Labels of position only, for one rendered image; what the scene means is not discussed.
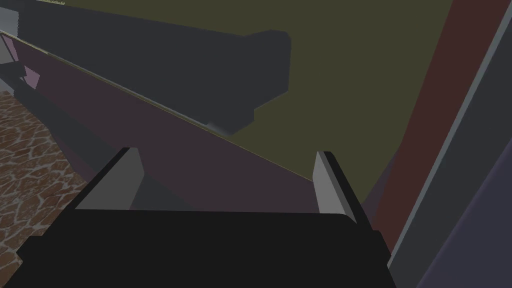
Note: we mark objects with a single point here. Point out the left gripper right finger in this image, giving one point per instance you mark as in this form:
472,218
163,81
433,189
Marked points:
332,188

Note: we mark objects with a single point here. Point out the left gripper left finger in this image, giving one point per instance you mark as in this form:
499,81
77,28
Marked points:
116,182

